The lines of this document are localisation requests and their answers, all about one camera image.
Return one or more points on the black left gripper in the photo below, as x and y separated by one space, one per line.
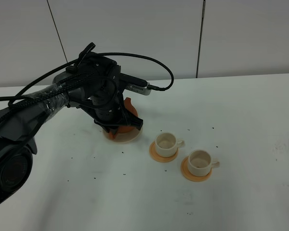
110 113

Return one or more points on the brown clay teapot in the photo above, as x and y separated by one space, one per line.
125 130

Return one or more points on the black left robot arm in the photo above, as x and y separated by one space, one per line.
92 83

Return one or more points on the cream teapot saucer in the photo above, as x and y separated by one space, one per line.
124 137

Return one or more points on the orange coaster near teapot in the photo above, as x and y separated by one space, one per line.
158 158

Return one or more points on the white teacup near teapot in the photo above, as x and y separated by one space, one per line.
166 144

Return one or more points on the orange coaster far right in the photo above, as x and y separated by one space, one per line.
185 172

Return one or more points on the white teacup far right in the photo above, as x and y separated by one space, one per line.
200 163

